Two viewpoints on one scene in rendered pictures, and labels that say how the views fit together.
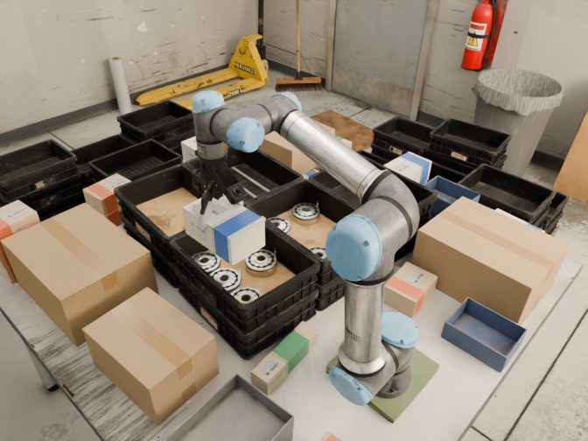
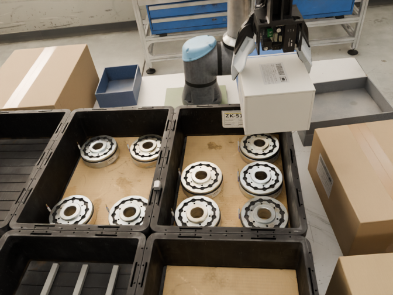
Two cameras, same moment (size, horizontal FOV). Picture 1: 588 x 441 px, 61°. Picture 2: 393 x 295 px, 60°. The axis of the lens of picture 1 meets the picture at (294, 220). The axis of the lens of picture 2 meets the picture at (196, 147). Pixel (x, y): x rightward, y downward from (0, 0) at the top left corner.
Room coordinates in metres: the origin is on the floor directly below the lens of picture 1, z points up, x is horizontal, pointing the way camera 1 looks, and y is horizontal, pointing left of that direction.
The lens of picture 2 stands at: (1.56, 0.55, 1.49)
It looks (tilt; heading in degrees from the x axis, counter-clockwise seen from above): 44 degrees down; 233
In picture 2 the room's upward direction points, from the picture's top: 8 degrees counter-clockwise
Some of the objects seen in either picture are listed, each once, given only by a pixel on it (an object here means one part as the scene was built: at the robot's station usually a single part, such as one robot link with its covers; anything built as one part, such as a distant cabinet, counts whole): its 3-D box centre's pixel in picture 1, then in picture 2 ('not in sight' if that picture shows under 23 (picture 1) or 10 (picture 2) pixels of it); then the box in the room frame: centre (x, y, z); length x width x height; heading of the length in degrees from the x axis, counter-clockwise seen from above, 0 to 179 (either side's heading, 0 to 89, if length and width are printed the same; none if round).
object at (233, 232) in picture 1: (224, 226); (269, 82); (1.08, 0.19, 1.10); 0.20 x 0.12 x 0.09; 47
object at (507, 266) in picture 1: (486, 259); (43, 96); (1.32, -0.67, 0.80); 0.40 x 0.30 x 0.20; 46
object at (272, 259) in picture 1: (261, 260); (201, 177); (1.22, 0.10, 0.86); 0.10 x 0.10 x 0.01
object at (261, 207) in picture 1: (312, 229); (110, 175); (1.38, -0.07, 0.87); 0.40 x 0.30 x 0.11; 42
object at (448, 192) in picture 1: (447, 198); not in sight; (1.69, -0.62, 0.81); 0.20 x 0.15 x 0.07; 45
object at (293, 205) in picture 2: (243, 267); (229, 174); (1.17, 0.16, 0.87); 0.40 x 0.30 x 0.11; 42
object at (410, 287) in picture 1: (409, 289); not in sight; (1.23, -0.40, 0.74); 0.16 x 0.12 x 0.07; 141
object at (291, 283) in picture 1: (243, 255); (228, 160); (1.17, 0.16, 0.92); 0.40 x 0.30 x 0.02; 42
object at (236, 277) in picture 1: (224, 279); (261, 177); (1.13, 0.21, 0.86); 0.10 x 0.10 x 0.01
